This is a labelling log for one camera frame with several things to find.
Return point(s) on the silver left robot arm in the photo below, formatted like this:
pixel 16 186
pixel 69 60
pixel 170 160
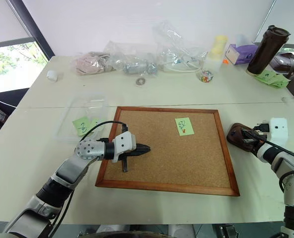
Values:
pixel 70 171

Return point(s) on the pile of green notes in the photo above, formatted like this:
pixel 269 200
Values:
pixel 272 78

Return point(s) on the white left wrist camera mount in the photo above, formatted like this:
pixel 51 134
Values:
pixel 123 143

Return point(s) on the black metal bracket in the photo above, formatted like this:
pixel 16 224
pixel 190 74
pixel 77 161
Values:
pixel 227 231

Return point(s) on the tall clear yellow-filled container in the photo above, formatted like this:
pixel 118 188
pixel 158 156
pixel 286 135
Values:
pixel 217 50

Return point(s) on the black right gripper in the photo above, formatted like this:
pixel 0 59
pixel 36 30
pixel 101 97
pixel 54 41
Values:
pixel 260 131

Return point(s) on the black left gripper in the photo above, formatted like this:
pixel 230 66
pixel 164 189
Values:
pixel 124 163

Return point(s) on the red pushpin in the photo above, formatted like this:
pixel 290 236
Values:
pixel 184 130

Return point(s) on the bag of pink cloth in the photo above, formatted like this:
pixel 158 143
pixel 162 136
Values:
pixel 90 63

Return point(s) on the brown leather pouch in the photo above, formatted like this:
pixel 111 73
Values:
pixel 236 141

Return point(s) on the brown travel tumbler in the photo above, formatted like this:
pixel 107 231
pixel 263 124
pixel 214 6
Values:
pixel 267 49

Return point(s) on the clear jar of pushpins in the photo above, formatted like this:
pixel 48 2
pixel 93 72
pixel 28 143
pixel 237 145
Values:
pixel 206 76

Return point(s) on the purple tissue box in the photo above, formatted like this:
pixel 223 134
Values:
pixel 241 54

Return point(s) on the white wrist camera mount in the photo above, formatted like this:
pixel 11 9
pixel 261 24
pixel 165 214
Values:
pixel 123 143
pixel 278 130

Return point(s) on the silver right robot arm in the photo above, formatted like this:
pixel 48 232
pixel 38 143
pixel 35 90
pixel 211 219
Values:
pixel 293 168

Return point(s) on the small orange piece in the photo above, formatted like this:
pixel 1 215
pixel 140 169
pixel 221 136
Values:
pixel 225 61

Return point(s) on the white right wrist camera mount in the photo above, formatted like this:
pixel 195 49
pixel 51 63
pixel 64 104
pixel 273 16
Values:
pixel 278 130

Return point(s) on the clear bag with silver roll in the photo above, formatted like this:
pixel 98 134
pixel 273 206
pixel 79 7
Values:
pixel 137 67

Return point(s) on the dark window frame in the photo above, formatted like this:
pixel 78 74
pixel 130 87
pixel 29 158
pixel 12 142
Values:
pixel 30 24

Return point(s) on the green sticky note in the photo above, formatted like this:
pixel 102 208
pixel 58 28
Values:
pixel 95 123
pixel 78 122
pixel 189 122

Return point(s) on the wood-framed cork board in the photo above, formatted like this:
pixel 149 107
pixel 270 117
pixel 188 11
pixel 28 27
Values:
pixel 162 153

